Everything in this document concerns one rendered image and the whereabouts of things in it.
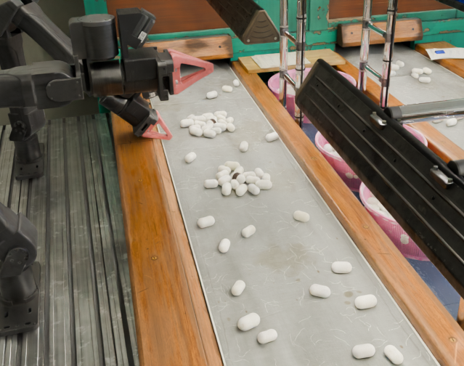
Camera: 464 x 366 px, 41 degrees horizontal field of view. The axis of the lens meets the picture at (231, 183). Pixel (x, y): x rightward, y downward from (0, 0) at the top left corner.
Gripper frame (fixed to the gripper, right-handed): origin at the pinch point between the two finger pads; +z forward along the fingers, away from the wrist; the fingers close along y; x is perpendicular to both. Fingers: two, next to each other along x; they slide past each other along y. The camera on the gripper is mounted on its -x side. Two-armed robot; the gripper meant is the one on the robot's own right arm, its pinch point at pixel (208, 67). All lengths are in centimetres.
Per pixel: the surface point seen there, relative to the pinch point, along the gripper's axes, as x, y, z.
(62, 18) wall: 30, 181, -26
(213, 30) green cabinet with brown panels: 20, 100, 23
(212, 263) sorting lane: 33.4, -9.3, -2.8
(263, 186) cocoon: 32.1, 13.4, 14.0
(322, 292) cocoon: 31.8, -24.5, 12.4
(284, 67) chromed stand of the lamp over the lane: 21, 58, 34
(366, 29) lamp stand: 12, 58, 57
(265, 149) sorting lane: 33, 34, 21
